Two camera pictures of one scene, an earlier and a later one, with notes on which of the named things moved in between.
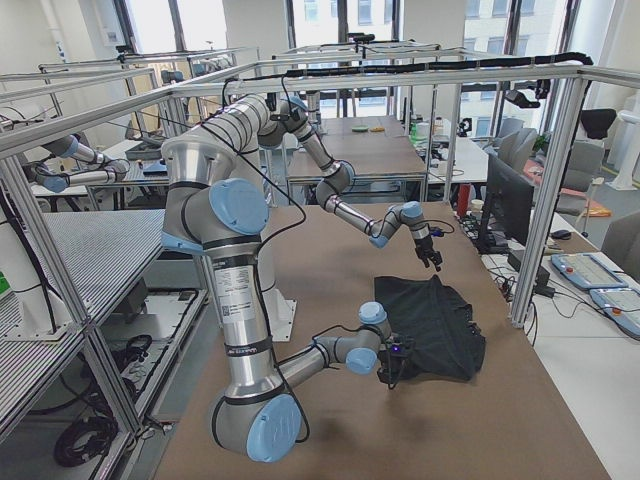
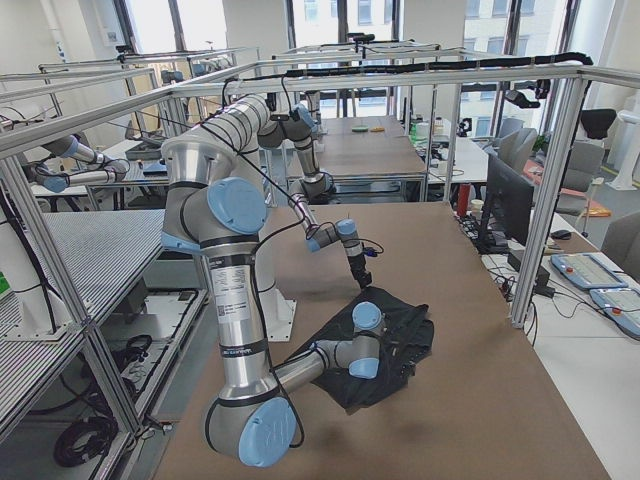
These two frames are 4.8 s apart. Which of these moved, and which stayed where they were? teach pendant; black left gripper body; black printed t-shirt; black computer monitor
Moved: black printed t-shirt; black left gripper body
Stayed: teach pendant; black computer monitor
